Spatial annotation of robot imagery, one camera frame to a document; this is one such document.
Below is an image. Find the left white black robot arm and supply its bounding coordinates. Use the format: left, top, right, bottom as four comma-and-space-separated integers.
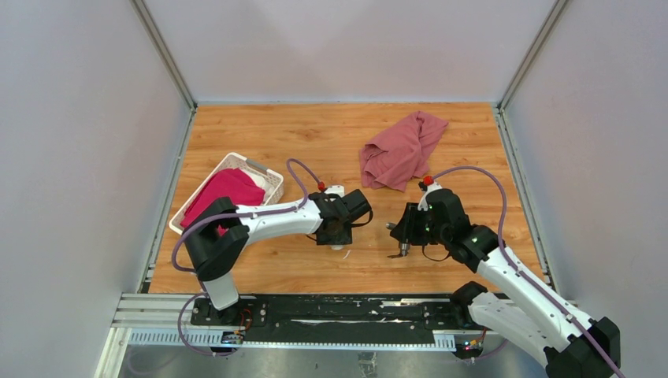
177, 190, 373, 325

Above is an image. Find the aluminium frame rail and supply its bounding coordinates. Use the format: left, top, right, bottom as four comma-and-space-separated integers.
112, 294, 500, 353

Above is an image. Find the white plastic basket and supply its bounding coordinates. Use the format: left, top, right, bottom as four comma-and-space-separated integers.
168, 152, 284, 235

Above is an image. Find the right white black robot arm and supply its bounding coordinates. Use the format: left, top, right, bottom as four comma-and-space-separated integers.
387, 184, 621, 377

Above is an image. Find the dusty pink cloth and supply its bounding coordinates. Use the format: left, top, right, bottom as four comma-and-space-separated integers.
359, 111, 449, 192

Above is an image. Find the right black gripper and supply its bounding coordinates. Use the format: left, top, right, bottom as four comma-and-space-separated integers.
391, 202, 451, 246

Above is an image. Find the magenta cloth in basket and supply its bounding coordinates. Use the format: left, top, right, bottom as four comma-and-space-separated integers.
180, 169, 265, 228

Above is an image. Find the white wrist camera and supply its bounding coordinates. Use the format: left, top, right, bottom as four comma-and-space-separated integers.
325, 185, 368, 211
417, 176, 443, 211

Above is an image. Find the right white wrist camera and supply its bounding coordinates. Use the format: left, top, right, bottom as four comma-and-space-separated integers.
417, 176, 443, 211

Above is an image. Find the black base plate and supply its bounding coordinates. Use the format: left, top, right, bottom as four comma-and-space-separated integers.
187, 294, 483, 346

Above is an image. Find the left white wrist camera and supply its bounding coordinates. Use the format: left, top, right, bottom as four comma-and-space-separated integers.
325, 185, 368, 211

